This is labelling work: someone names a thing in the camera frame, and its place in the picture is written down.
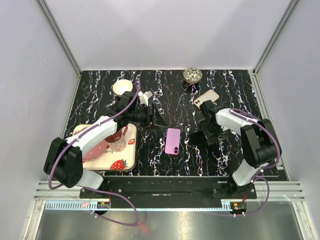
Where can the left aluminium frame post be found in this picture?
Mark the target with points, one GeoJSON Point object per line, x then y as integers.
{"type": "Point", "coordinates": [58, 34]}

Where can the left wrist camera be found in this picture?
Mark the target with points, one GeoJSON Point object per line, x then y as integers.
{"type": "Point", "coordinates": [144, 97]}

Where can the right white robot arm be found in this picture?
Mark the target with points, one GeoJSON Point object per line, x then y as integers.
{"type": "Point", "coordinates": [260, 146]}

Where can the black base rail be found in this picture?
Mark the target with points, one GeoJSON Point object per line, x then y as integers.
{"type": "Point", "coordinates": [177, 192]}

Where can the strawberry print tray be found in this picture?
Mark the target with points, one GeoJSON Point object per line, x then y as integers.
{"type": "Point", "coordinates": [124, 160]}

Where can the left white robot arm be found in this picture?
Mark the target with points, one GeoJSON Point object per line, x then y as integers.
{"type": "Point", "coordinates": [64, 161]}

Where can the pink polka dot plate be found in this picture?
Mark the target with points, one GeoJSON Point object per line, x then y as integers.
{"type": "Point", "coordinates": [96, 151]}

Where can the right aluminium frame post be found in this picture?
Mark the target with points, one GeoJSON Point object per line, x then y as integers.
{"type": "Point", "coordinates": [276, 34]}

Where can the black smartphone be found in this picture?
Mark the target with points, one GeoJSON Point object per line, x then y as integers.
{"type": "Point", "coordinates": [197, 138]}

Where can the patterned ceramic bowl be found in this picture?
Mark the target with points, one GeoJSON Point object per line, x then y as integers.
{"type": "Point", "coordinates": [192, 75]}

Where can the pink phone case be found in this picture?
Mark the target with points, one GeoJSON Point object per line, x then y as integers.
{"type": "Point", "coordinates": [209, 95]}

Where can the purple smartphone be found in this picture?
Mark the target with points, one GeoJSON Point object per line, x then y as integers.
{"type": "Point", "coordinates": [172, 141]}

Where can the aluminium frame post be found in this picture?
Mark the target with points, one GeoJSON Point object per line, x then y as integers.
{"type": "Point", "coordinates": [58, 34]}
{"type": "Point", "coordinates": [276, 34]}

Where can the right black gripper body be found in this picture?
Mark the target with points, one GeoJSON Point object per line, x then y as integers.
{"type": "Point", "coordinates": [210, 130]}

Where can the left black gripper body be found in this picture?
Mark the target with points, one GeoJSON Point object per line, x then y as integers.
{"type": "Point", "coordinates": [142, 116]}

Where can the cream white bowl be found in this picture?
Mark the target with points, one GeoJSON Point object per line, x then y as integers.
{"type": "Point", "coordinates": [121, 86]}

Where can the pink glass mug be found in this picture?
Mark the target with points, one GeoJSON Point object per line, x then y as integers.
{"type": "Point", "coordinates": [117, 141]}

